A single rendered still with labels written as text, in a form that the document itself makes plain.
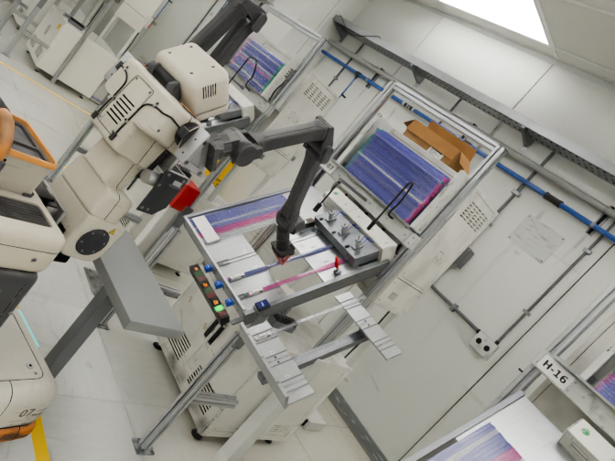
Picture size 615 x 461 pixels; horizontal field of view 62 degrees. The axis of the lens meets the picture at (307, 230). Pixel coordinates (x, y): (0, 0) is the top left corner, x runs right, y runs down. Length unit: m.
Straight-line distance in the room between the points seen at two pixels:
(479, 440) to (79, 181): 1.49
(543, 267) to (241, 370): 2.12
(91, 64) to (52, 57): 0.39
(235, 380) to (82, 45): 4.65
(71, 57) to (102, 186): 4.72
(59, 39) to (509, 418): 5.55
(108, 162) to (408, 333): 2.71
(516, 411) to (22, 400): 1.59
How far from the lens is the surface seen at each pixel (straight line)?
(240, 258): 2.26
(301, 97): 3.42
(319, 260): 2.27
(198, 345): 2.63
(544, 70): 4.34
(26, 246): 1.38
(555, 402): 2.13
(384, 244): 2.28
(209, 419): 2.50
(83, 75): 6.42
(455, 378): 3.64
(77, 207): 1.67
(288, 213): 2.00
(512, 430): 1.92
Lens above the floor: 1.41
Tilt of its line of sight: 8 degrees down
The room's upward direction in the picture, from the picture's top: 41 degrees clockwise
